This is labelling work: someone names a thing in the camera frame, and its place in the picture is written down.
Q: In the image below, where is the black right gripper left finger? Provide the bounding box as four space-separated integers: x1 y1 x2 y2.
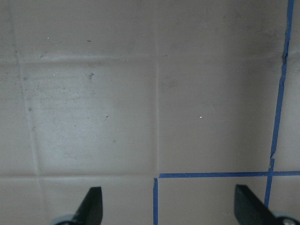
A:
70 187 103 225

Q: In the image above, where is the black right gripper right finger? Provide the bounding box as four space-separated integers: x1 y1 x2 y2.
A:
234 184 300 225

